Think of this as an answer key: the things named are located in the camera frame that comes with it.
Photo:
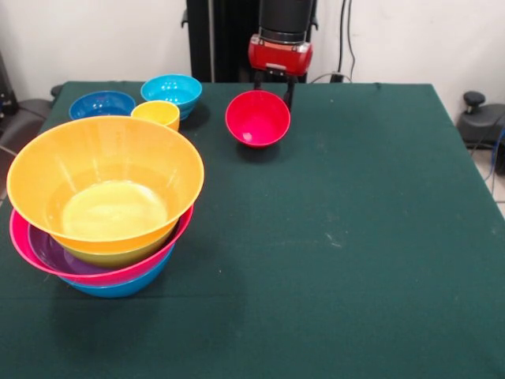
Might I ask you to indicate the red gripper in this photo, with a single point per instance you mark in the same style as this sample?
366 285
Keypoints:
280 59

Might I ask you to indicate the small red bowl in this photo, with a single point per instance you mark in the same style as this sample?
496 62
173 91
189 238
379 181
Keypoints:
256 118

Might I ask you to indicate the small light blue bowl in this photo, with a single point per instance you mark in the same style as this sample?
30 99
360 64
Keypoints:
171 88

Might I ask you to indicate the large orange bowl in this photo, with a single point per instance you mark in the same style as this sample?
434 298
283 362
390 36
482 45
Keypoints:
102 169

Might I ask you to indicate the green bowl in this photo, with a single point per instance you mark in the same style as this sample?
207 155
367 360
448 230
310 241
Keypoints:
114 258

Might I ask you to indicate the purple bowl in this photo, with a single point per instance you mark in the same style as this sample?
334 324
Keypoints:
47 252

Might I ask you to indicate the large pink bowl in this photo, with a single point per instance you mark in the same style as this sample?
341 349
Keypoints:
17 237

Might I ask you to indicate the yellow cup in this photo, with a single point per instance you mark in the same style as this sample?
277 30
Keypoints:
158 112

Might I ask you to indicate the small dark blue bowl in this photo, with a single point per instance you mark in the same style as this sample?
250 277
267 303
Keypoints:
100 104

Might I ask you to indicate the black knobbed device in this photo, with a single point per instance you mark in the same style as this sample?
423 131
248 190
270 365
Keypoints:
479 122

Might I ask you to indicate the black table clamp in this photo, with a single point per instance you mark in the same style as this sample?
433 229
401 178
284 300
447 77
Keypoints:
55 91

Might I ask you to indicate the dark green tablecloth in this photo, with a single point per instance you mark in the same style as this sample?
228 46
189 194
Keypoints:
355 316

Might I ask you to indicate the black chair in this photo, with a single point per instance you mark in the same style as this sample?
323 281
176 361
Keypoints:
23 118

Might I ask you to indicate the large light blue bowl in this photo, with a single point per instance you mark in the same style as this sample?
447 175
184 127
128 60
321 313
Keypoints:
118 290

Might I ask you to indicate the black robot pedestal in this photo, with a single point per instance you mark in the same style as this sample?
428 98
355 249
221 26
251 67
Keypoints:
221 39

